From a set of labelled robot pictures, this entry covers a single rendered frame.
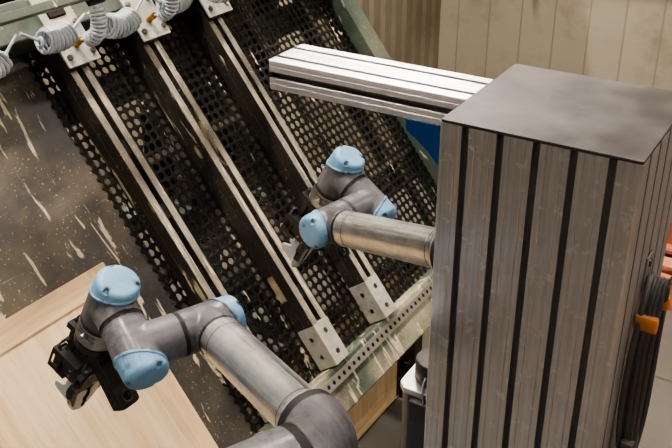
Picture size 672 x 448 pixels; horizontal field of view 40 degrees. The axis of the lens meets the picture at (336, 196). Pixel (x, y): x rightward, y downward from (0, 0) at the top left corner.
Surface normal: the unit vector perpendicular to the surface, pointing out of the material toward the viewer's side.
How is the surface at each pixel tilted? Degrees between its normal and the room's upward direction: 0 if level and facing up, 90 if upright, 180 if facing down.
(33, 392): 52
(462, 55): 90
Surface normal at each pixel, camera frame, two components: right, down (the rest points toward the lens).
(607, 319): -0.52, 0.39
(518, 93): 0.00, -0.89
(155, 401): 0.66, -0.35
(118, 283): 0.39, -0.68
